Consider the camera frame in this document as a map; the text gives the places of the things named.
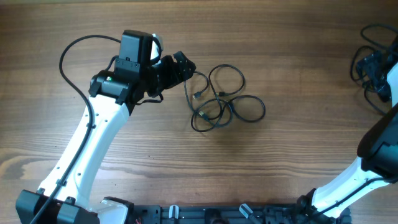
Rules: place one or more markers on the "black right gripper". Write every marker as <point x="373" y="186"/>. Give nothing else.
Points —
<point x="369" y="63"/>

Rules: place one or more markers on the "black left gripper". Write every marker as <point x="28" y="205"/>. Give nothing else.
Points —
<point x="173" y="78"/>

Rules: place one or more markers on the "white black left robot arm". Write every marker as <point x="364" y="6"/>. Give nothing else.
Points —
<point x="138" y="74"/>

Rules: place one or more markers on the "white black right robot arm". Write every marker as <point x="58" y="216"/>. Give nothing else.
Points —
<point x="375" y="166"/>

